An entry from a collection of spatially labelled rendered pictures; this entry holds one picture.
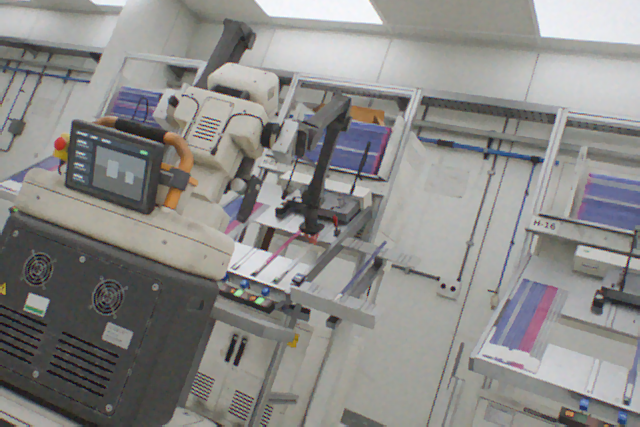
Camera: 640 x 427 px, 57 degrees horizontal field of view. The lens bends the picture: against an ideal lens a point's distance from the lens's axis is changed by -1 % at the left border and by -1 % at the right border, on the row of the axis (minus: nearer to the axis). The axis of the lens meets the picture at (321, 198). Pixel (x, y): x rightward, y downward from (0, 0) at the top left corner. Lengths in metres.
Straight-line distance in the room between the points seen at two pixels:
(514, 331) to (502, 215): 2.09
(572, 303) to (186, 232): 1.56
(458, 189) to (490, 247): 0.49
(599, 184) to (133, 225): 1.90
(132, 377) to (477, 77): 3.78
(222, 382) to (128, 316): 1.50
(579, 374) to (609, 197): 0.82
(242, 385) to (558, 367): 1.40
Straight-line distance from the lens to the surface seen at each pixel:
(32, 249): 1.64
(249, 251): 2.71
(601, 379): 2.19
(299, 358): 2.72
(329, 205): 2.84
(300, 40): 5.54
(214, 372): 2.95
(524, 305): 2.39
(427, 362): 4.22
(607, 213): 2.66
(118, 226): 1.51
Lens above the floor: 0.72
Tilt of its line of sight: 9 degrees up
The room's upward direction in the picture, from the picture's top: 19 degrees clockwise
